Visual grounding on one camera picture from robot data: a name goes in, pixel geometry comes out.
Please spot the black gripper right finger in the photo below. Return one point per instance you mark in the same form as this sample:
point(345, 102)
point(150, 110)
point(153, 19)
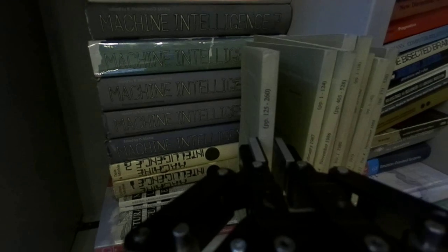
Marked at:
point(285, 158)

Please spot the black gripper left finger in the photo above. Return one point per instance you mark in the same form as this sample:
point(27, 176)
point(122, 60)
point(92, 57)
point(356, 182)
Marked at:
point(253, 157)

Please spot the thin cream paper book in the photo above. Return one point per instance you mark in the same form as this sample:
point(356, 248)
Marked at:
point(260, 74)

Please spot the stack of cream paper books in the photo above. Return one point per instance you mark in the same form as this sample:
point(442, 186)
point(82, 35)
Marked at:
point(331, 95)

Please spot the grey Machine Intelligence books row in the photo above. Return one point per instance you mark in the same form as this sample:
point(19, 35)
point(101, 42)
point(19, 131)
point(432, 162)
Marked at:
point(117, 21)

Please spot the green-jacket Machine Intelligence book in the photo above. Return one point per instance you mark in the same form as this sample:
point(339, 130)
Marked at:
point(125, 57)

